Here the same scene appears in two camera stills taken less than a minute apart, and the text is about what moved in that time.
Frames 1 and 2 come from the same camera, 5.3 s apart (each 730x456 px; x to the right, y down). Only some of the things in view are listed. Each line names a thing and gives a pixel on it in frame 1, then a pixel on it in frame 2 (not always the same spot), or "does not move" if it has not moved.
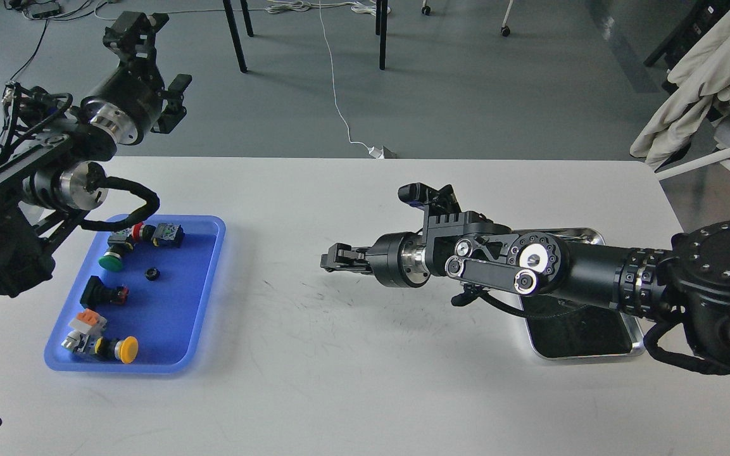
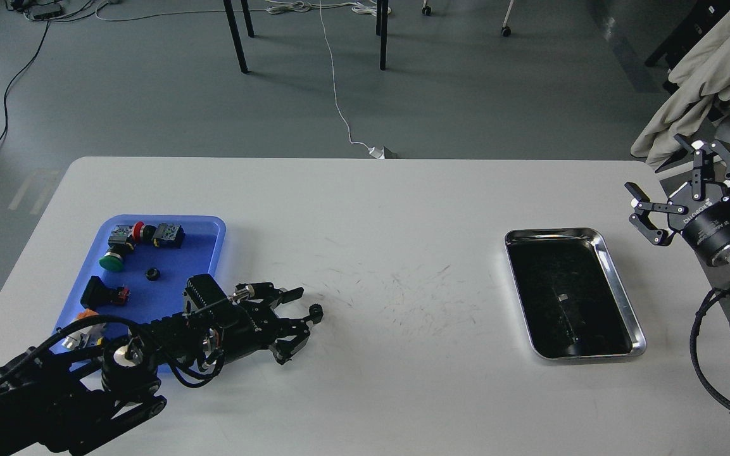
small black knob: (152, 274) does not move
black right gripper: (396, 259) -> (713, 216)
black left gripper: (130, 103) -> (221, 329)
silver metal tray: (587, 332) does not move
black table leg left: (236, 35) does not move
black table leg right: (381, 15) does not move
